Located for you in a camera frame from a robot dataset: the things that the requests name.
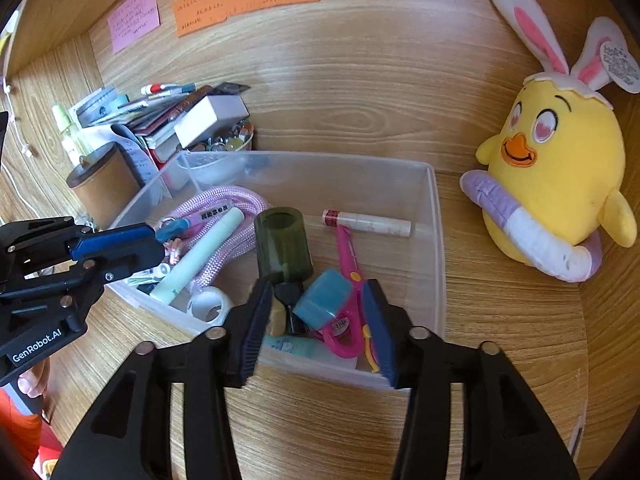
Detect pink braided rope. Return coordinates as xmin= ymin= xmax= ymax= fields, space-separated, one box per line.
xmin=155 ymin=185 xmax=271 ymax=291

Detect white bowl of marbles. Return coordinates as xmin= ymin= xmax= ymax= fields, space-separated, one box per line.
xmin=182 ymin=120 xmax=255 ymax=186

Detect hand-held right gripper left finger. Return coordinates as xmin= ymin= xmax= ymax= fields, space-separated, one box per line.
xmin=50 ymin=277 xmax=275 ymax=480

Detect pink scissors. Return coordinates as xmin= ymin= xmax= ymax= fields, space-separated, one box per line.
xmin=317 ymin=224 xmax=382 ymax=373

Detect person's left hand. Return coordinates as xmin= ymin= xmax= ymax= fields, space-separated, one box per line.
xmin=17 ymin=356 xmax=52 ymax=399

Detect white marker pen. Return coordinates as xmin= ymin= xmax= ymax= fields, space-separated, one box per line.
xmin=140 ymin=81 xmax=198 ymax=97

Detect brown cup with black lid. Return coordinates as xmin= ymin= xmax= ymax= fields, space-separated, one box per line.
xmin=66 ymin=141 xmax=141 ymax=228

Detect clear plastic storage box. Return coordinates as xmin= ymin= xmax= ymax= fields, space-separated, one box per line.
xmin=107 ymin=150 xmax=446 ymax=391

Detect person's orange garment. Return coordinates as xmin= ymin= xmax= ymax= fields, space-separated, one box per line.
xmin=0 ymin=387 xmax=63 ymax=480

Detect white cable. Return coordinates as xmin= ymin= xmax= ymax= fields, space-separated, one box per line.
xmin=0 ymin=35 xmax=38 ymax=161

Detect stack of books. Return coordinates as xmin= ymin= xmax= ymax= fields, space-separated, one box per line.
xmin=70 ymin=82 xmax=251 ymax=191

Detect white tape roll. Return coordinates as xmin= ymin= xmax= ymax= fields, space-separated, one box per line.
xmin=186 ymin=286 xmax=235 ymax=325

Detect pink sticky note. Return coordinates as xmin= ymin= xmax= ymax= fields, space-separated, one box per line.
xmin=107 ymin=0 xmax=162 ymax=55

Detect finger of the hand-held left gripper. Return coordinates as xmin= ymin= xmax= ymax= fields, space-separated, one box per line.
xmin=0 ymin=216 xmax=155 ymax=273
xmin=0 ymin=236 xmax=167 ymax=320

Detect small green white tube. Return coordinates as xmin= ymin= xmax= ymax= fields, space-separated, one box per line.
xmin=122 ymin=262 xmax=173 ymax=288

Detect yellow chick plush toy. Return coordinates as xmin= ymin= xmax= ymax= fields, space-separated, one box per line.
xmin=460 ymin=0 xmax=640 ymax=283

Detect pink and white tube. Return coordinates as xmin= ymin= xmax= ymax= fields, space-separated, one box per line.
xmin=321 ymin=208 xmax=412 ymax=238

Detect small bottle with green cap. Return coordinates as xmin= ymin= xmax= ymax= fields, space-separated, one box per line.
xmin=51 ymin=104 xmax=93 ymax=166

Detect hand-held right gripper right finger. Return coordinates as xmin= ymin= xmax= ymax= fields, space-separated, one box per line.
xmin=361 ymin=279 xmax=581 ymax=480

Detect teal tape roll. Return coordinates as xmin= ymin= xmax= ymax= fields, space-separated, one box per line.
xmin=292 ymin=267 xmax=355 ymax=331

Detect white cardboard box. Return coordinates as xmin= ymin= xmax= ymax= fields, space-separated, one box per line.
xmin=173 ymin=95 xmax=250 ymax=150

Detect long pale tube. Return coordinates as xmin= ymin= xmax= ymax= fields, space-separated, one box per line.
xmin=149 ymin=208 xmax=246 ymax=306

